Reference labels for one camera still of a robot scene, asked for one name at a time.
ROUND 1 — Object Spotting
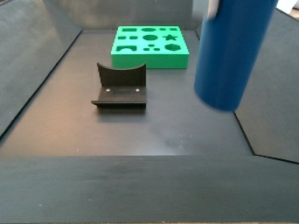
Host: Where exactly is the blue oval cylinder peg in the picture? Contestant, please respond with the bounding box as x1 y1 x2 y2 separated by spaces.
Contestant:
194 0 278 111

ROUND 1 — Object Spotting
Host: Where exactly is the green foam shape board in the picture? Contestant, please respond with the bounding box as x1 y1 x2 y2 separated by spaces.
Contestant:
111 26 190 69

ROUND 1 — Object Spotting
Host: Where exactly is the black curved holder stand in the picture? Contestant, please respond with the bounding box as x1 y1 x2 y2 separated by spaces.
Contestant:
91 64 147 108

